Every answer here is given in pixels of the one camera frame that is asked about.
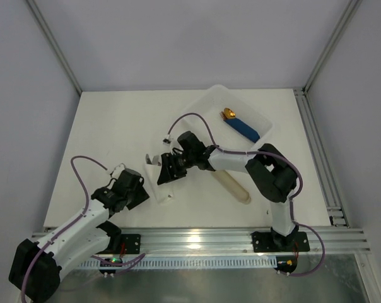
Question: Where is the white paper napkin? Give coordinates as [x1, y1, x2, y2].
[144, 160, 174, 205]

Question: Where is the silver knife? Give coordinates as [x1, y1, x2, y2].
[145, 154, 161, 166]

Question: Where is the oval wooden cutlery tray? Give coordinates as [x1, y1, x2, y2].
[211, 170, 251, 205]

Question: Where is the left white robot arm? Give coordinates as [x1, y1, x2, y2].
[8, 169, 149, 302]

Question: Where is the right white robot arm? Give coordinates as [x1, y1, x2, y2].
[156, 131, 302, 251]

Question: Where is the gold cutlery in roll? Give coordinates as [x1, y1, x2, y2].
[220, 108, 236, 120]

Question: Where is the white plastic basket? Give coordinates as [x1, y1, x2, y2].
[179, 85, 274, 151]

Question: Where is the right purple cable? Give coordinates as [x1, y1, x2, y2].
[167, 112, 325, 278]

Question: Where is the purple cable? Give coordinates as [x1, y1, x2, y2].
[167, 112, 325, 278]
[21, 155, 147, 302]

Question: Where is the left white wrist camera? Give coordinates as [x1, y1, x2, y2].
[108, 163, 126, 178]

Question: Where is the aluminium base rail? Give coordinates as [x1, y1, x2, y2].
[31, 227, 372, 258]

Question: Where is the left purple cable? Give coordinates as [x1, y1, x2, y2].
[21, 155, 147, 302]

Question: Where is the white slotted cable duct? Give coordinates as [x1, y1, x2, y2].
[76, 254, 278, 271]

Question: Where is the right aluminium frame post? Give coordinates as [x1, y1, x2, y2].
[302, 0, 362, 94]

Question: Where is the aluminium frame post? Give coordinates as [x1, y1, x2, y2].
[302, 0, 362, 94]
[24, 0, 83, 96]

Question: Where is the right aluminium side rail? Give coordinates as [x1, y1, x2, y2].
[293, 88, 350, 229]

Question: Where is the left aluminium frame post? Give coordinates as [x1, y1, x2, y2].
[24, 0, 83, 96]

